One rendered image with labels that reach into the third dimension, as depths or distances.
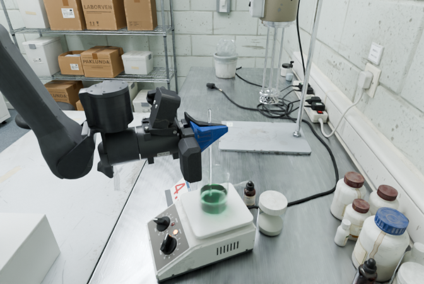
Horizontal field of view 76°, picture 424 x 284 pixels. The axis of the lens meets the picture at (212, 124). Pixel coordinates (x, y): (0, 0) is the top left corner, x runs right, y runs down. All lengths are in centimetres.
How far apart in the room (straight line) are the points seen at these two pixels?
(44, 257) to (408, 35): 93
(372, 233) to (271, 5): 57
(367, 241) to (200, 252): 30
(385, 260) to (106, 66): 257
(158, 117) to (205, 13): 250
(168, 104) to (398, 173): 55
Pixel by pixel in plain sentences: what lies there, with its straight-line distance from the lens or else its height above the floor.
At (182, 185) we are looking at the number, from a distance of 71.
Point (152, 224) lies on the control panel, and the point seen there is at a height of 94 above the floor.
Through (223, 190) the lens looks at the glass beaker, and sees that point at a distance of 51.
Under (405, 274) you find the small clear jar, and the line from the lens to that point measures 60.
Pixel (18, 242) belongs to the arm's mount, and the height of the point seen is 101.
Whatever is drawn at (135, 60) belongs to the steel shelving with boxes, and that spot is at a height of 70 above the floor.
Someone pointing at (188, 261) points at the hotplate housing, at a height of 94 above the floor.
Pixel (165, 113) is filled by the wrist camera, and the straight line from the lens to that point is 42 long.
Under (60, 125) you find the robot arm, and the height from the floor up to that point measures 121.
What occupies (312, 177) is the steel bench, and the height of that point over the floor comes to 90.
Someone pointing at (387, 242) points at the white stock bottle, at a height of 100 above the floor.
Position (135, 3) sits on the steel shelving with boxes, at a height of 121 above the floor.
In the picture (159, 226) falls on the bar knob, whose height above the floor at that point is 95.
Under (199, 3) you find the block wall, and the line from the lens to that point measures 288.
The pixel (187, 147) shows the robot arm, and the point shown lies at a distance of 38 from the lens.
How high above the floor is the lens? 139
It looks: 28 degrees down
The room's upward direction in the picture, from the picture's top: straight up
